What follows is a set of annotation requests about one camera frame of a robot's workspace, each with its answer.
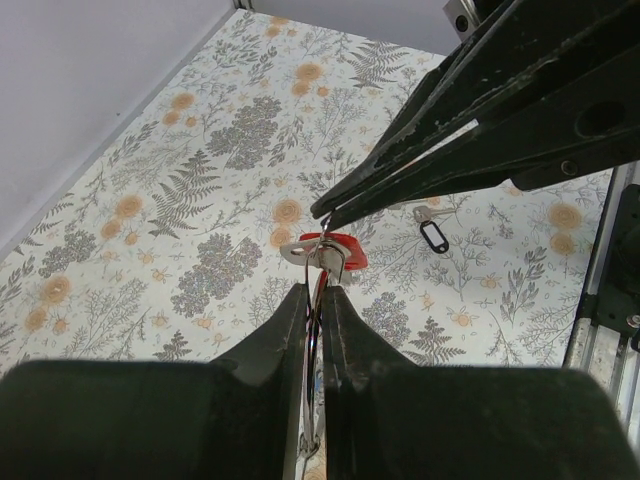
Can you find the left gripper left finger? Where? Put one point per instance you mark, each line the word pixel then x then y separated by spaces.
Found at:
pixel 235 417

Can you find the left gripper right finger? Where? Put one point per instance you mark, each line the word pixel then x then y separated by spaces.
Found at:
pixel 389 418

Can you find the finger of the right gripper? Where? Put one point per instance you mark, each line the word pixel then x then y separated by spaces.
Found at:
pixel 450 100
pixel 475 165

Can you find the large metal keyring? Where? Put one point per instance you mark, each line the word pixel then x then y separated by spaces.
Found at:
pixel 309 441

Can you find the key with red tag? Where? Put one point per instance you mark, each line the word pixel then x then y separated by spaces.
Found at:
pixel 334 252

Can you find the key with black tag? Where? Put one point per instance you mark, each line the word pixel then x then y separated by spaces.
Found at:
pixel 430 231

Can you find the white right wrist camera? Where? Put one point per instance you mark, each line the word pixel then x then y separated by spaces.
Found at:
pixel 463 15

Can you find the metal mounting rail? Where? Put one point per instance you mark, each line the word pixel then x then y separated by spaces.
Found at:
pixel 604 341

